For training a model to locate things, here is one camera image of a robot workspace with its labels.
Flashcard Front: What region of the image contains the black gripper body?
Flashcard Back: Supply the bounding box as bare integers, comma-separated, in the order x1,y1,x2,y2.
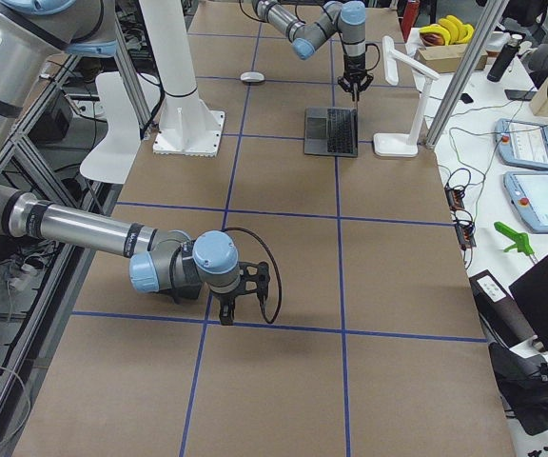
211,262,270,302
338,54,374,93

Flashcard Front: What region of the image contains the grey laptop computer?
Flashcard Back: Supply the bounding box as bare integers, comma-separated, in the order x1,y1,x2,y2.
303,107,358,158

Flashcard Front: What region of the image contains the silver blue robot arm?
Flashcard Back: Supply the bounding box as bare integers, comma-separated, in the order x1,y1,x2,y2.
251,1,373,103
0,1,281,325

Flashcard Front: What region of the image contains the white desk lamp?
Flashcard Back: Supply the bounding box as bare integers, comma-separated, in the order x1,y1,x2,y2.
372,35,440,159

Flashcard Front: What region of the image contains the cardboard lamp box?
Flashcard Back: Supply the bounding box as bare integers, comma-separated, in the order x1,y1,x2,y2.
414,44,468,73

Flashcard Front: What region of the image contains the yellow banana bunch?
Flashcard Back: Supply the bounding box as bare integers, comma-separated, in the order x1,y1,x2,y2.
419,15,475,47

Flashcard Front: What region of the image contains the black water bottle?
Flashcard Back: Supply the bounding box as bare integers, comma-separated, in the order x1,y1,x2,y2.
487,33,523,82

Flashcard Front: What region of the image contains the black smartphone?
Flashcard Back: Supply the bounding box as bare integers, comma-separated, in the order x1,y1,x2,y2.
504,89,538,101

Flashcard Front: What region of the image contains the upper blue teach pendant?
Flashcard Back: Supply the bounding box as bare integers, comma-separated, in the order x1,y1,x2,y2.
495,118,548,171

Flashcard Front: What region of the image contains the blue teach pendant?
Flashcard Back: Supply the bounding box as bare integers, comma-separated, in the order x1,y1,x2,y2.
503,171,548,233
495,118,548,171

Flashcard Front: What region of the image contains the lower blue teach pendant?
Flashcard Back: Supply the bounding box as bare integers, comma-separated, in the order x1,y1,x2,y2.
503,171,548,233

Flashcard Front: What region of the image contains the green plastic tool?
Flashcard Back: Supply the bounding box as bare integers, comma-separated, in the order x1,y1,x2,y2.
494,221,535,256

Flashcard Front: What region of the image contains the white wireless mouse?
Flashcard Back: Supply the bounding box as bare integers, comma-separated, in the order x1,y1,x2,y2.
240,71,265,84

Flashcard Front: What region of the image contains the aluminium frame post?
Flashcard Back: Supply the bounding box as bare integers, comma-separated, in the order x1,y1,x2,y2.
424,0,508,149

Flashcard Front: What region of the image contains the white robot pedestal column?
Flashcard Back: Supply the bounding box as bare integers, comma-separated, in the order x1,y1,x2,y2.
140,0,225,157

